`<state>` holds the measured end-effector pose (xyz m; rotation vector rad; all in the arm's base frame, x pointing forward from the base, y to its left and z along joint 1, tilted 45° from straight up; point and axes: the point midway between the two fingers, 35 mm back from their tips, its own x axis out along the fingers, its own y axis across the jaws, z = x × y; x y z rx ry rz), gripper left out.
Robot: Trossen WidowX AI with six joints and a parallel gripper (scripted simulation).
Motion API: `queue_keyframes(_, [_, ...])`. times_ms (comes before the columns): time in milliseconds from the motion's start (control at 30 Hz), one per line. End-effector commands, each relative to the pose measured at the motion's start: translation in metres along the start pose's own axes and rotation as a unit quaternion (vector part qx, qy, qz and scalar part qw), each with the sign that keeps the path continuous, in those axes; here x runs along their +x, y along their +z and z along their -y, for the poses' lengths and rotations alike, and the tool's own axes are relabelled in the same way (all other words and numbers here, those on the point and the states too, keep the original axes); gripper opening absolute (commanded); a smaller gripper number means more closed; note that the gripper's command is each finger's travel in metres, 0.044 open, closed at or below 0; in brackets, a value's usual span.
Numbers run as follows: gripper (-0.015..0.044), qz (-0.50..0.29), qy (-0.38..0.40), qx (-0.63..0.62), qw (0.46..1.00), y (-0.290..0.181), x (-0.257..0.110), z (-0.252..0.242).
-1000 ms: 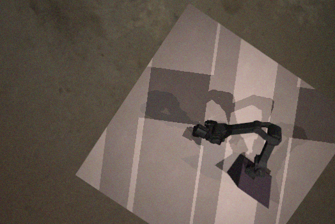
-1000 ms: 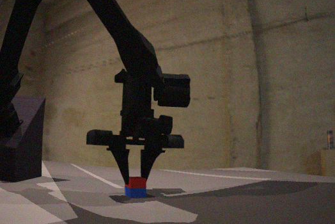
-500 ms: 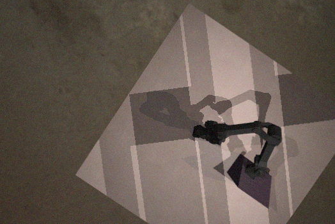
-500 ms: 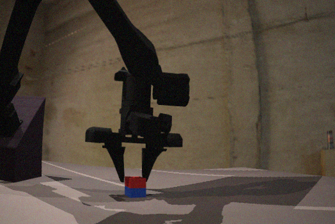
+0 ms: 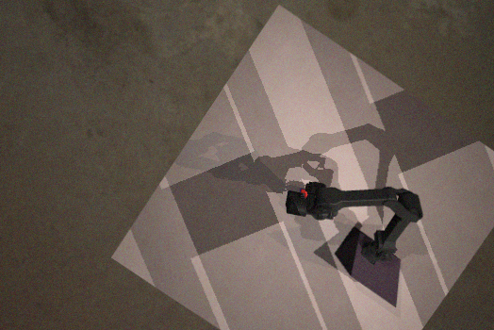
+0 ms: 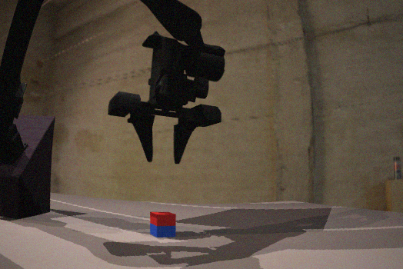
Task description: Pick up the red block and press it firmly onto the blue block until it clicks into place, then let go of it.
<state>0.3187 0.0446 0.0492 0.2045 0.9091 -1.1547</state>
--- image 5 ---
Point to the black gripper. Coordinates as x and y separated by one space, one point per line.
299 195

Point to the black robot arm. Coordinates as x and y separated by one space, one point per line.
331 200

